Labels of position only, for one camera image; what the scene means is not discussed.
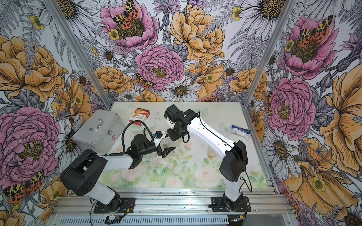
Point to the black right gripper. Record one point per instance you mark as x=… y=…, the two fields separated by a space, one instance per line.
x=174 y=134

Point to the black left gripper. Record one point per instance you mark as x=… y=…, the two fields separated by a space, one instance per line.
x=160 y=148

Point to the clear bottle green label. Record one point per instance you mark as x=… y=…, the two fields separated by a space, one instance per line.
x=211 y=153

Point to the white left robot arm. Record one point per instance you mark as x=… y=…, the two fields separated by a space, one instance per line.
x=82 y=175

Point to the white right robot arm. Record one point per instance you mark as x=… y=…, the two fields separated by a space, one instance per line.
x=234 y=154

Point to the red cigarette box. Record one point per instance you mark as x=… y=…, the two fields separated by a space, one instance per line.
x=140 y=115

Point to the blue white bandage packet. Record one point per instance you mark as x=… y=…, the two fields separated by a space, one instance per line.
x=240 y=131

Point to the silver metal case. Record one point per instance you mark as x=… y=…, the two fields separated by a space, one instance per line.
x=100 y=132

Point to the small green circuit board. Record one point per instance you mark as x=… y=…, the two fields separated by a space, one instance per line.
x=114 y=219

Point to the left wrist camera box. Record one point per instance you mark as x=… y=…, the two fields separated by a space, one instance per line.
x=158 y=136

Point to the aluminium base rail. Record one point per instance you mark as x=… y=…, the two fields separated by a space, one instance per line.
x=178 y=207

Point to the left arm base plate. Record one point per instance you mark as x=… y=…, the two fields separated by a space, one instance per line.
x=124 y=206

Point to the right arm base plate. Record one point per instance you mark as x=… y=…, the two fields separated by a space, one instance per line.
x=224 y=204

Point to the right aluminium corner post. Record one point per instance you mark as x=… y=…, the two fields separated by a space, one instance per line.
x=283 y=20

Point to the aluminium corner post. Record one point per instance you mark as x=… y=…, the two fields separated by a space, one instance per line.
x=283 y=20
x=56 y=13

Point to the left aluminium corner post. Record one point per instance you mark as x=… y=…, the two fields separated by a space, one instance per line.
x=56 y=13

